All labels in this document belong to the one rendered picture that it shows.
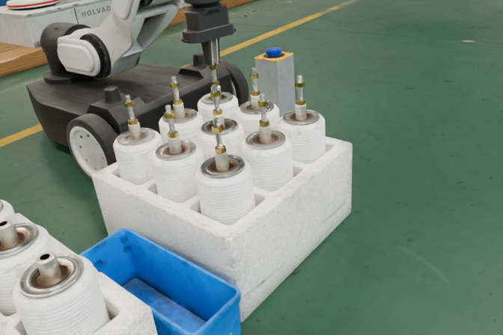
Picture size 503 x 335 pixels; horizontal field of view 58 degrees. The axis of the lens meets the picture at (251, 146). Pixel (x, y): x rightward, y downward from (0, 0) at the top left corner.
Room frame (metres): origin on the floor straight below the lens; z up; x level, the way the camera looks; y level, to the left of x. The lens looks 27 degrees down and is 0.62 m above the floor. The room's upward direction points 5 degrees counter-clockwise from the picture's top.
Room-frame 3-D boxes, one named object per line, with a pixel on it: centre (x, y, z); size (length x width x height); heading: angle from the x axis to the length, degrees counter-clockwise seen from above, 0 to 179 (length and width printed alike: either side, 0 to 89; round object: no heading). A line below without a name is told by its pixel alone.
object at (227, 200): (0.67, 0.05, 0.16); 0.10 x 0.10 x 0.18
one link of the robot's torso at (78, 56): (1.48, 0.46, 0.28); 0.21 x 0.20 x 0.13; 50
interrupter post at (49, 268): (0.43, 0.26, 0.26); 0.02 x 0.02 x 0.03
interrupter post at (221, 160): (0.67, 0.05, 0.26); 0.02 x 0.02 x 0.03
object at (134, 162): (0.82, 0.23, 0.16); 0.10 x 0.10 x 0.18
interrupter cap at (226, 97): (1.00, 0.07, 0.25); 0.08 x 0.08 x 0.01
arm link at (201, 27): (1.00, 0.07, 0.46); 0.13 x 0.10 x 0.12; 127
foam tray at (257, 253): (0.83, 0.06, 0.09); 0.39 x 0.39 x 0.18; 48
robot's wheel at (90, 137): (1.10, 0.42, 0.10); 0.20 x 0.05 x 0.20; 50
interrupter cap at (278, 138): (0.75, -0.03, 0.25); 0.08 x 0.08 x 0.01
